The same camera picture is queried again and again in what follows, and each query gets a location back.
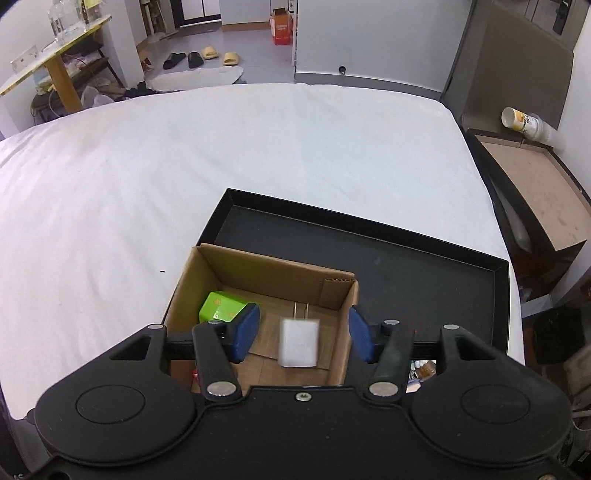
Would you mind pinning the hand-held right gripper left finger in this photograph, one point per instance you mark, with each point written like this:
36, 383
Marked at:
244, 332

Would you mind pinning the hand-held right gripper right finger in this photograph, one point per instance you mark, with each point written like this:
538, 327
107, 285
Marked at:
360, 332

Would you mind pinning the green small box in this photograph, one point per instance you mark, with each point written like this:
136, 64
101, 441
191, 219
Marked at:
219, 307

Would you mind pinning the white plug charger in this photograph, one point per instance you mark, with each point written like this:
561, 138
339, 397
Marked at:
299, 344

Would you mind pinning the black shallow tray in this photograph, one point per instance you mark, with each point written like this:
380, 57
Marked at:
392, 277

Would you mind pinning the brown cardboard box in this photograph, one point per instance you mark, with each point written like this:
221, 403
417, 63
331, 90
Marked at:
277, 277

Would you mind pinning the red and blue figurine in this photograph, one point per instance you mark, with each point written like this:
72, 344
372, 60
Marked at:
427, 368

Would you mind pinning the black box with cardboard lid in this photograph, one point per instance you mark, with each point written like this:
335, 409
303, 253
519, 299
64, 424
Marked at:
531, 184

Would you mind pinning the paper cup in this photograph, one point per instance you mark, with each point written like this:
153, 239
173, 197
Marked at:
519, 120

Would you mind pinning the black slipper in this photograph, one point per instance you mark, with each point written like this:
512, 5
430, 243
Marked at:
195, 60
173, 61

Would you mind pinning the orange carton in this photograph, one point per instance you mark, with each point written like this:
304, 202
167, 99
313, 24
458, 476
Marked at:
281, 27

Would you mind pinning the grey chair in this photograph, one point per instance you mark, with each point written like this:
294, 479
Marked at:
517, 60

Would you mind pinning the black-framed glass door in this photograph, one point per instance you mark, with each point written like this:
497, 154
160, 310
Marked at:
203, 9

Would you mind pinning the round table with yellow edge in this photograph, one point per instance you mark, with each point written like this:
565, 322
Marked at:
51, 55

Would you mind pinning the small white box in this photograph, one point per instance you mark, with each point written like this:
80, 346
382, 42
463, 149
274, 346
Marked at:
25, 59

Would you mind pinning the yellow bottle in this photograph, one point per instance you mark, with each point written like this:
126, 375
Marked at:
92, 7

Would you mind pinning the clear glass bottle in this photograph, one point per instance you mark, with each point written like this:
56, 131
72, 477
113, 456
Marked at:
60, 21

